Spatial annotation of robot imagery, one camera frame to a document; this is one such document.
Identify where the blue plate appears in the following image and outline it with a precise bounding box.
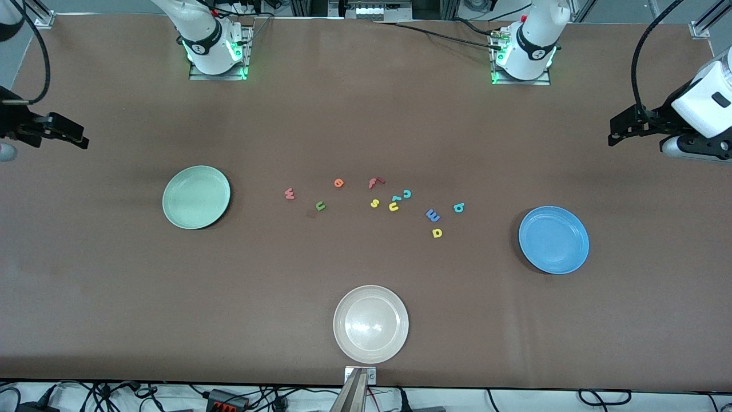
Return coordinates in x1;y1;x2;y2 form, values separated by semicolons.
518;205;590;275

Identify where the light green plate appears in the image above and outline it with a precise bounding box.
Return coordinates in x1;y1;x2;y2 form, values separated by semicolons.
162;165;232;231

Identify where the grey control box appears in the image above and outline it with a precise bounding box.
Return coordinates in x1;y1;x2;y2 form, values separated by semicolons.
342;0;413;23

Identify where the black orange power strip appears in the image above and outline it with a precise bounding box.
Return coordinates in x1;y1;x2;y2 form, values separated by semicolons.
206;389;251;412

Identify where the white plate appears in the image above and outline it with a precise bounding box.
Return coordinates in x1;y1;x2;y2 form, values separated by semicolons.
333;284;410;365

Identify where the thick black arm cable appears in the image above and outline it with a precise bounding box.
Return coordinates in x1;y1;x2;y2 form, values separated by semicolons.
8;0;51;106
631;0;685;124

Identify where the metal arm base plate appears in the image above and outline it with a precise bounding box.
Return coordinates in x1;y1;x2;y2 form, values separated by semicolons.
490;29;551;86
189;25;253;81

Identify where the aluminium frame profile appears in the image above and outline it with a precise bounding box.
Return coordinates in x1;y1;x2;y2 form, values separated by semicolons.
23;0;56;30
689;0;732;40

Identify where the thin black table cable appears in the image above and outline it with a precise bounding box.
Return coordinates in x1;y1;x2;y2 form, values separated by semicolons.
451;17;499;37
372;21;507;50

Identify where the black floor cable loop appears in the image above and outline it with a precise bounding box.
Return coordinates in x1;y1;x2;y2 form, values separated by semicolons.
577;389;633;407

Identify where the metal pole bracket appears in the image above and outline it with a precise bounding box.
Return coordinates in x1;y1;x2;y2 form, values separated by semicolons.
344;366;377;386

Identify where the grey camera mount pole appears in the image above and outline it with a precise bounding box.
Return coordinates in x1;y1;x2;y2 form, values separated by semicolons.
330;368;368;412

